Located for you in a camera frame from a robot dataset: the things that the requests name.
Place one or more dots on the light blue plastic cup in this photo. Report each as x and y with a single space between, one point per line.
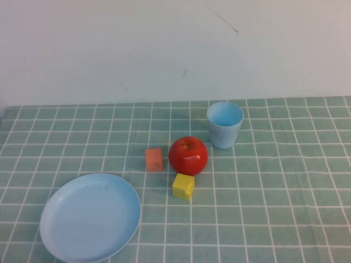
222 137

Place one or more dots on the yellow foam cube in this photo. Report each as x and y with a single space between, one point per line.
182 187

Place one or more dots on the red apple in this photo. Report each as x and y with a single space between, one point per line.
187 160

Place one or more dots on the green white grid tablecloth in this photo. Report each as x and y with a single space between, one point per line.
274 191

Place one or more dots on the orange foam cube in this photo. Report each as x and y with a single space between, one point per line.
154 160

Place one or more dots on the light blue plastic plate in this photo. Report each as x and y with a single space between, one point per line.
87 219

